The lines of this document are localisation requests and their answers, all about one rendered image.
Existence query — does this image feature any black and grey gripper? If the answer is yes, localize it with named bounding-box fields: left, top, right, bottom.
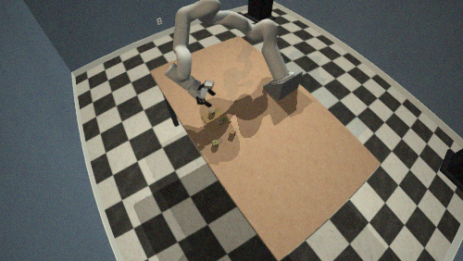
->
left=187, top=80, right=216, bottom=107

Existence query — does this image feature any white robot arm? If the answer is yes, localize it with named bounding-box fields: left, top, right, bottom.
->
left=165, top=0, right=294, bottom=90

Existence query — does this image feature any tan mat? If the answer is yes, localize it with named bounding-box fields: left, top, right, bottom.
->
left=201, top=107, right=231, bottom=131

